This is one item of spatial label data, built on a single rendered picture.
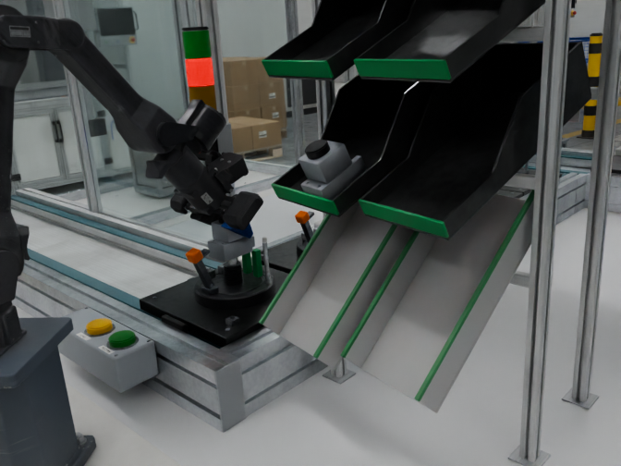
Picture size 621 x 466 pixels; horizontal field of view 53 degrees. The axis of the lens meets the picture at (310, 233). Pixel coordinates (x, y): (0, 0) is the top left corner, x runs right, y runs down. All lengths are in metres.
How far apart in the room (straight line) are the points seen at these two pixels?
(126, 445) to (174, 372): 0.12
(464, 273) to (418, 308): 0.07
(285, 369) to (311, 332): 0.15
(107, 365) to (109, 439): 0.11
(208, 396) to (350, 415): 0.21
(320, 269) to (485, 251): 0.25
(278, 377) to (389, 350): 0.25
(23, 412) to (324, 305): 0.40
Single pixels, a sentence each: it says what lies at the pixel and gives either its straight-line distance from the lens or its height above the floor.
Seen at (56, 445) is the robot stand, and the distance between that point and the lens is 0.90.
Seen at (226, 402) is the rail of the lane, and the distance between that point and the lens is 0.93.
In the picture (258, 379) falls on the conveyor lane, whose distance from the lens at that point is 0.96.
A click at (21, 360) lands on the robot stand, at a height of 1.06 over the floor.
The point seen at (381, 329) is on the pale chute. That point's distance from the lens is 0.81.
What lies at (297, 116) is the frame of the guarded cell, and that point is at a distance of 2.32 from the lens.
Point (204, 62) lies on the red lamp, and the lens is 1.22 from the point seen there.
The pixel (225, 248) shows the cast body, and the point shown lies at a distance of 1.04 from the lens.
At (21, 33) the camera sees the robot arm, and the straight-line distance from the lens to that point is 0.80.
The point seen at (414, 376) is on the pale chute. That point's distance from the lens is 0.77.
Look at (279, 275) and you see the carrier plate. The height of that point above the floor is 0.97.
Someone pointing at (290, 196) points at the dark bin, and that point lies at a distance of 0.81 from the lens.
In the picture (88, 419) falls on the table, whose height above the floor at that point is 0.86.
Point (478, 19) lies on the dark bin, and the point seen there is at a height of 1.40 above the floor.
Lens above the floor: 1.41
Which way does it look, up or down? 18 degrees down
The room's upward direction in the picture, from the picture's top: 3 degrees counter-clockwise
